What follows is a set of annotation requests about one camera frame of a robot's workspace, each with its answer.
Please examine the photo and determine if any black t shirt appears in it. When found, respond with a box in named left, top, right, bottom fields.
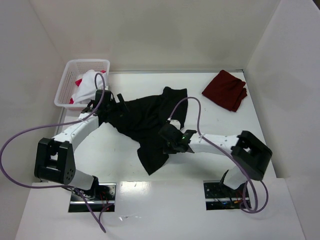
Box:
left=102, top=86, right=188, bottom=175

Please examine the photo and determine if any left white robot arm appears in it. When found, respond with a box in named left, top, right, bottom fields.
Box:
left=34, top=90, right=129, bottom=199

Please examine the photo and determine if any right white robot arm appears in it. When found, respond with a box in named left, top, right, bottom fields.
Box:
left=159, top=123, right=273, bottom=190

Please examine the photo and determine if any white t shirt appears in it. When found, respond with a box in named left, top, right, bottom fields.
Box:
left=72, top=70, right=109, bottom=105

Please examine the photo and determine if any pink red t shirt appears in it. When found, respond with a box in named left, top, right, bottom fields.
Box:
left=69, top=70, right=107, bottom=105

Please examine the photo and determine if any white plastic basket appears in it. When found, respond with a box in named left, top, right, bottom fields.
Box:
left=54, top=59, right=111, bottom=111

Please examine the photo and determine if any folded dark red t shirt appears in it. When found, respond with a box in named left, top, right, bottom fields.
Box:
left=202, top=70, right=247, bottom=112

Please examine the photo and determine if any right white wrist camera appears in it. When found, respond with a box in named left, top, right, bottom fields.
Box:
left=168, top=119, right=182, bottom=130

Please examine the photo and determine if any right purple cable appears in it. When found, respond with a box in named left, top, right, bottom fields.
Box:
left=167, top=96, right=269, bottom=214

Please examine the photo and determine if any purple cable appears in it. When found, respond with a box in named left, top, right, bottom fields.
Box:
left=167, top=96, right=269, bottom=214
left=0, top=72, right=107, bottom=233

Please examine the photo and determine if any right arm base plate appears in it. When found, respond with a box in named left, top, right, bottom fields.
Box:
left=203, top=181, right=251, bottom=211

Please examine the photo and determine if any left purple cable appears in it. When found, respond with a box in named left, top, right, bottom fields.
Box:
left=0, top=72, right=107, bottom=233

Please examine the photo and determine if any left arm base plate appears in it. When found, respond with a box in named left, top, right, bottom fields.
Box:
left=68, top=183, right=117, bottom=213

